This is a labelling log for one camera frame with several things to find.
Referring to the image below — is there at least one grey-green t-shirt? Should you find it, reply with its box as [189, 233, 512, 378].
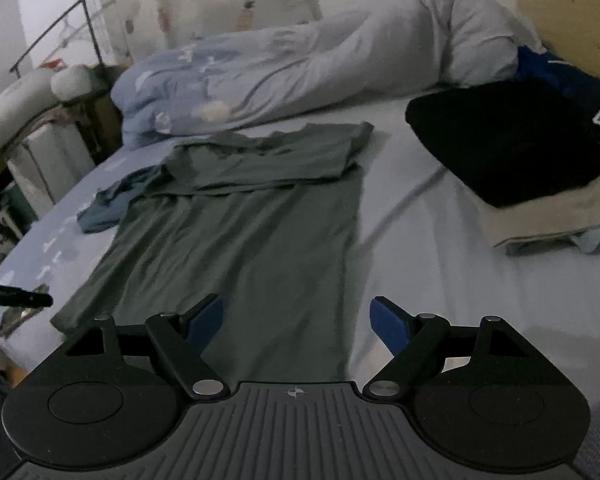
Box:
[50, 121, 376, 383]

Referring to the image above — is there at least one light blue folded garment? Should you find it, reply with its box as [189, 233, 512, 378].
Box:
[570, 227, 600, 253]

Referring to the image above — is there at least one white cabinet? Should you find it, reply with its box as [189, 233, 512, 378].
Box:
[7, 122, 98, 206]

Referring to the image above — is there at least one teal cloth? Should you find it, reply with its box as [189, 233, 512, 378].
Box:
[76, 165, 173, 235]

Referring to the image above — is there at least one black metal clothes rack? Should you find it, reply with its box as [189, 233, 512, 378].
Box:
[10, 0, 123, 78]

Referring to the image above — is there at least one light blue printed duvet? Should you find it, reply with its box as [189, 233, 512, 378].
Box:
[111, 0, 548, 147]

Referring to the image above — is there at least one black folded garment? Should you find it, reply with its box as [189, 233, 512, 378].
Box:
[405, 79, 600, 209]

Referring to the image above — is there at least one wooden headboard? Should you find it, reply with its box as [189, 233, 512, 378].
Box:
[517, 0, 600, 91]

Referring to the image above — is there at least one navy garment with white print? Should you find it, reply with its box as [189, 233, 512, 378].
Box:
[540, 50, 600, 153]

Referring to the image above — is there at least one beige folded garment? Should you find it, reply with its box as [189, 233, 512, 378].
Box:
[477, 170, 600, 250]

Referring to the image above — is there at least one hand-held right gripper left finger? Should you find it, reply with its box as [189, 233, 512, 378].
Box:
[65, 294, 231, 403]

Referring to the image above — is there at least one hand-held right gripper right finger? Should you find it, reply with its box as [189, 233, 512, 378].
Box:
[362, 296, 528, 403]

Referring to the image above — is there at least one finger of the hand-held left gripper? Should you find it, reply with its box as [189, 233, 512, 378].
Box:
[0, 282, 54, 309]

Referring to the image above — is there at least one patterned curtain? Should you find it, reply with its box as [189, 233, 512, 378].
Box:
[90, 0, 326, 68]

